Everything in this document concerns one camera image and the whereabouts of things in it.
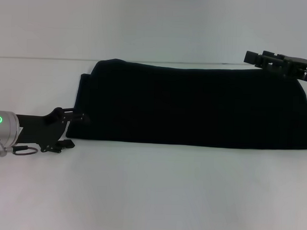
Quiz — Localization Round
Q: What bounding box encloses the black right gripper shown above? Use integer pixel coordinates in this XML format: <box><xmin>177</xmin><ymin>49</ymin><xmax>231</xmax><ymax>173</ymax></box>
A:
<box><xmin>242</xmin><ymin>49</ymin><xmax>307</xmax><ymax>85</ymax></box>

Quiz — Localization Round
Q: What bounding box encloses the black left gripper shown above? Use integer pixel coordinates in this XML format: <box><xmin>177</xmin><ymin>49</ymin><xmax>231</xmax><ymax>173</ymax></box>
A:
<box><xmin>15</xmin><ymin>105</ymin><xmax>91</xmax><ymax>154</ymax></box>

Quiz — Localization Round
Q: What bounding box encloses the black cable with silver plug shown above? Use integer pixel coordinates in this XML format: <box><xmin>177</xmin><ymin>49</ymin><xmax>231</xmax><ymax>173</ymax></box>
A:
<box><xmin>0</xmin><ymin>137</ymin><xmax>40</xmax><ymax>157</ymax></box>

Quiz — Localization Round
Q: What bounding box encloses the black t-shirt with white print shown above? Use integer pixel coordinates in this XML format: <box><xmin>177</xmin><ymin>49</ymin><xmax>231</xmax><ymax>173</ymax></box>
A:
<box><xmin>66</xmin><ymin>56</ymin><xmax>307</xmax><ymax>153</ymax></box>

